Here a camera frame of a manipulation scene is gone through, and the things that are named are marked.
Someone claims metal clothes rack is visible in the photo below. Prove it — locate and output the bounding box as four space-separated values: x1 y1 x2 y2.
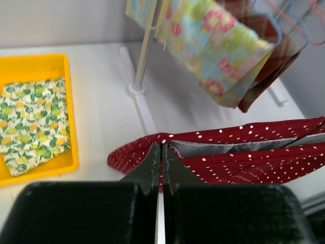
119 1 280 134

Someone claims pastel floral skirt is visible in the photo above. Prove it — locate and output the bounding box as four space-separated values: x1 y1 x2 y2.
124 0 276 109

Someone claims yellow plastic tray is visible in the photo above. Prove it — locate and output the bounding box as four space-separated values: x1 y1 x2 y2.
1 54 79 186

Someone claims lemon print cloth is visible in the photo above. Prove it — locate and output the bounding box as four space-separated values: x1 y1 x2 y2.
1 77 71 177

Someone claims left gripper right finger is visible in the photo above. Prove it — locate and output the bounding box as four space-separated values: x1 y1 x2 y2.
162 144 203 196

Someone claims red plaid skirt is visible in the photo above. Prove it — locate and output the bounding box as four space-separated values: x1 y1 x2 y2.
218 1 301 112

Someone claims red polka dot skirt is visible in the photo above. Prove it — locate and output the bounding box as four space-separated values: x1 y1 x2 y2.
107 117 324 184

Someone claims blue wire hanger left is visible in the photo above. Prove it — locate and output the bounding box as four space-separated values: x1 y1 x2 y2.
252 1 283 49

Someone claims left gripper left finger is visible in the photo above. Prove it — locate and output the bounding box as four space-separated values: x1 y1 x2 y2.
120 142 160 196

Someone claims pink wire hanger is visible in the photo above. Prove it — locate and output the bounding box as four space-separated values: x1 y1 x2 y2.
264 1 309 25
305 1 324 46

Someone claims blue wire hanger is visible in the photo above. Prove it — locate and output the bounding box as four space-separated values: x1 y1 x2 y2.
252 1 283 49
277 1 310 50

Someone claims blue wire hanger right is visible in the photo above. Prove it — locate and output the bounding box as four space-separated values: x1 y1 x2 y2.
277 1 310 50

